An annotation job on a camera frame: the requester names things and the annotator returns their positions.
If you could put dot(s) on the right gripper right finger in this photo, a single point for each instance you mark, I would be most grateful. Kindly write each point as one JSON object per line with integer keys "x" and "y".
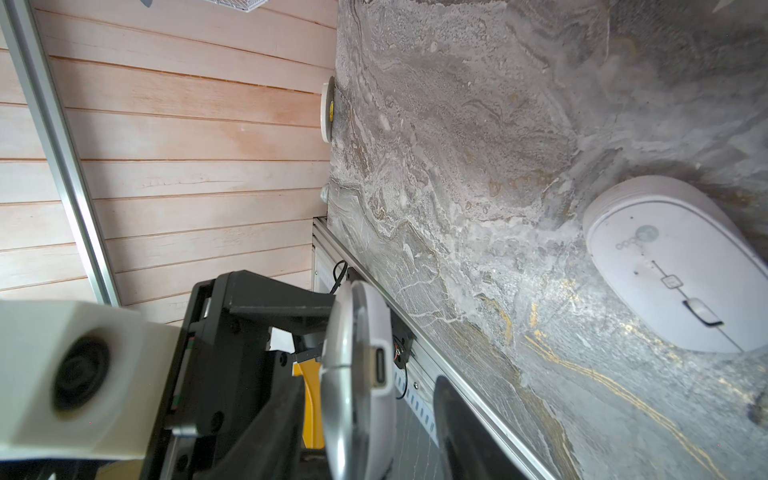
{"x": 467, "y": 449}

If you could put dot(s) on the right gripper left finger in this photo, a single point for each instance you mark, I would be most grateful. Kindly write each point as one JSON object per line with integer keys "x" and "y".
{"x": 270, "y": 446}

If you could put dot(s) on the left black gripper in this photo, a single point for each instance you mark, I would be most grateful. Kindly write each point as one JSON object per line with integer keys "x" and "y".
{"x": 223, "y": 373}

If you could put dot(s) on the silver computer mouse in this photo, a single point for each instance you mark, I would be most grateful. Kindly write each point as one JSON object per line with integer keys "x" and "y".
{"x": 358, "y": 395}

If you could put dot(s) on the white mouse with logo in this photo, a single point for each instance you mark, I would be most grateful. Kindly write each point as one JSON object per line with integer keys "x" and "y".
{"x": 680, "y": 264}

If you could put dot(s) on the white tape roll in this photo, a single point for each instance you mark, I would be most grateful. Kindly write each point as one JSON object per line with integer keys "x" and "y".
{"x": 327, "y": 109}

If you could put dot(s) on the white wire shelf rack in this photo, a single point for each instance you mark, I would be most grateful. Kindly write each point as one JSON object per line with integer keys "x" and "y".
{"x": 245, "y": 6}

